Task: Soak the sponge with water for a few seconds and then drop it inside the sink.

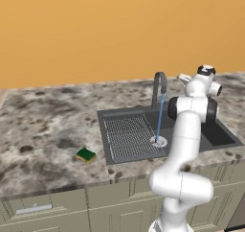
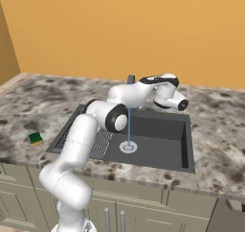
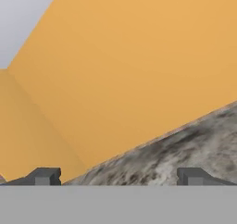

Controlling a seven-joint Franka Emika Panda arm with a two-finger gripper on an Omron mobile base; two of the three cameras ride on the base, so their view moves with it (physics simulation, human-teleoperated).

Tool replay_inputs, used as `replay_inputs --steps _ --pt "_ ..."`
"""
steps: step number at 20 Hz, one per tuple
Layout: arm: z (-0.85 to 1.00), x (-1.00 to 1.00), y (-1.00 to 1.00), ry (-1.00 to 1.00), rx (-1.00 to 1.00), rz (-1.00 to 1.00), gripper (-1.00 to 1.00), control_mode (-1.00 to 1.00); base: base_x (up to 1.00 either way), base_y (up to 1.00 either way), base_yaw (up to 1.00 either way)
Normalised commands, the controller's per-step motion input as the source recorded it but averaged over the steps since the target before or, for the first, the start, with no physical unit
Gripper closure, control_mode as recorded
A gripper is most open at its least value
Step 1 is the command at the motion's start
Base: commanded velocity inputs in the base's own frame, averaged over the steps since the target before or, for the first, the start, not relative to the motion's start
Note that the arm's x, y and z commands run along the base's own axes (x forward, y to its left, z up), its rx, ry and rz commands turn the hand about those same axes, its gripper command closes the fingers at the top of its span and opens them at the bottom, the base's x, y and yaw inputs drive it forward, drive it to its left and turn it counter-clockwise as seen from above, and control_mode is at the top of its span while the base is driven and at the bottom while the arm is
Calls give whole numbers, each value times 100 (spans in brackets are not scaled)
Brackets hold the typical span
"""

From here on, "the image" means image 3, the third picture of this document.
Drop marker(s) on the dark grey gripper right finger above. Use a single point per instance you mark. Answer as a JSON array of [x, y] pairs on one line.
[[193, 176]]

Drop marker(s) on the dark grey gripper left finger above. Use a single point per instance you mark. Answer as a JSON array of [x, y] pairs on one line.
[[43, 176]]

